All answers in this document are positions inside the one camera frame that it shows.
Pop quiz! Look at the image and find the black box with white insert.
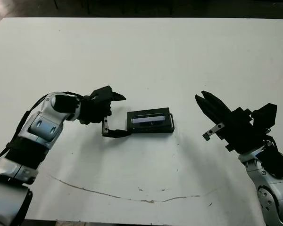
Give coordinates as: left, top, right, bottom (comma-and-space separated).
132, 114, 175, 134

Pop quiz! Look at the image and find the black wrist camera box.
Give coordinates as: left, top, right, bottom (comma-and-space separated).
251, 103, 278, 129
89, 86, 114, 102

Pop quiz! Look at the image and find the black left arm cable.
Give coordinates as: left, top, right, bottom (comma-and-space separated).
0, 91, 88, 165

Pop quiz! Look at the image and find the black printed box lid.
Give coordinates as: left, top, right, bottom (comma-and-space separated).
126, 107, 171, 133

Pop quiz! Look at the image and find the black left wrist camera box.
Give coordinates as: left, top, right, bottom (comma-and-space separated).
89, 86, 114, 102

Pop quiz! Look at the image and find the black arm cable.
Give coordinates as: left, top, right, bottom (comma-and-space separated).
0, 91, 88, 165
264, 134, 280, 153

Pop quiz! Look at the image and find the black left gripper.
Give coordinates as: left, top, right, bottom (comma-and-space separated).
79, 92, 133, 139

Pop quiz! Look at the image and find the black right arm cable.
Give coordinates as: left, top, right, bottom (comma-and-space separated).
264, 134, 280, 153

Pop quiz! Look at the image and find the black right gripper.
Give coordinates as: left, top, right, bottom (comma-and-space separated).
194, 90, 268, 155

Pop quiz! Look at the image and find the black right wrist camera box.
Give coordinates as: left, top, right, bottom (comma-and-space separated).
251, 103, 278, 129

